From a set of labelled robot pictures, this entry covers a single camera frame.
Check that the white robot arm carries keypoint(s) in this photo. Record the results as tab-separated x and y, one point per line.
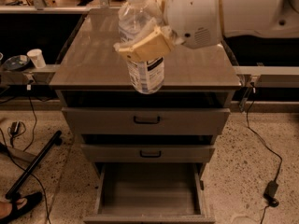
261	18

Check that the white paper cup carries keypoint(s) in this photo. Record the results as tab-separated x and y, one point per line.
36	58

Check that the black power adapter left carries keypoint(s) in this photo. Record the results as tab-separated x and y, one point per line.
14	128

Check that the black power adapter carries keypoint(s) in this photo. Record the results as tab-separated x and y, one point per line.
269	193
14	128

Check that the grey drawer cabinet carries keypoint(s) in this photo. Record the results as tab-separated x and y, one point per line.
93	74

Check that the black shoe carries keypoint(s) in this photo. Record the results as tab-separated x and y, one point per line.
12	210

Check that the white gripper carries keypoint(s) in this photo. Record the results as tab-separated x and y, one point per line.
193	14

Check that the clear plastic water bottle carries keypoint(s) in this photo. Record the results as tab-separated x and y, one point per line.
137	20

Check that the black power adapter right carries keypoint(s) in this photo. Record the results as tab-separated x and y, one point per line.
269	193

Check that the middle drawer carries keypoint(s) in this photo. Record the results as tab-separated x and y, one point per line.
148	153

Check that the open bottom drawer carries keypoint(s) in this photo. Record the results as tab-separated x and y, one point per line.
151	193

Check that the dark blue bowl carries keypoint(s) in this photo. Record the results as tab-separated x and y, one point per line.
16	63

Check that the top drawer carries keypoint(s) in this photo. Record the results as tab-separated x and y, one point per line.
158	121

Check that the black pole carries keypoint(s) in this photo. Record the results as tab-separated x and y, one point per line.
55	140

